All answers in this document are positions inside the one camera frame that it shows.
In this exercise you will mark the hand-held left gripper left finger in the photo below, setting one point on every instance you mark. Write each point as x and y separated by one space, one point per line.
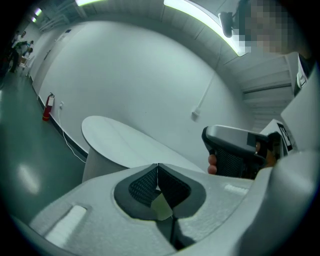
95 200

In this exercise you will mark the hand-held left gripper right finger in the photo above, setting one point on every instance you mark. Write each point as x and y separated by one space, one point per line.
212 200

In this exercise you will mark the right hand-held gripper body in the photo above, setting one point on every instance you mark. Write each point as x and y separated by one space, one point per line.
232 140

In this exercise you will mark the person's right hand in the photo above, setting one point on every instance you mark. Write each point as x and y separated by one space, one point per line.
212 165

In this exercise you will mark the white rounded table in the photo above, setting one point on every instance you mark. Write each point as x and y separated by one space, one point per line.
125 147

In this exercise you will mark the red fire extinguisher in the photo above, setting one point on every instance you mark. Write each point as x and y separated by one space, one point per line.
48 107

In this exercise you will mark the person's head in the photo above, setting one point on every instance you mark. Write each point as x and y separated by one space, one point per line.
270 25

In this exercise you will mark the long ceiling light strip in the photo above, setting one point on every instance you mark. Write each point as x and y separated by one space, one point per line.
200 17

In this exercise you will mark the small ceiling light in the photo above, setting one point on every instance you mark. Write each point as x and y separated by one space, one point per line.
38 11
33 19

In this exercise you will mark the short ceiling light strip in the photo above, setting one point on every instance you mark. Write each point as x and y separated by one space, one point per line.
86 2

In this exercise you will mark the white wall junction box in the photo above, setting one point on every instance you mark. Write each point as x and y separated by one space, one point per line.
195 114

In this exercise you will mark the white wall conduit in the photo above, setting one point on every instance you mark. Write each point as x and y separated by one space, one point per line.
206 92

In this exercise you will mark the white wall socket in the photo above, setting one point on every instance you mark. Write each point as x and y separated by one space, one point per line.
61 105

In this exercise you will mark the black head-mounted camera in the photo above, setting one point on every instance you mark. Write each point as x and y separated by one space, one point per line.
227 23

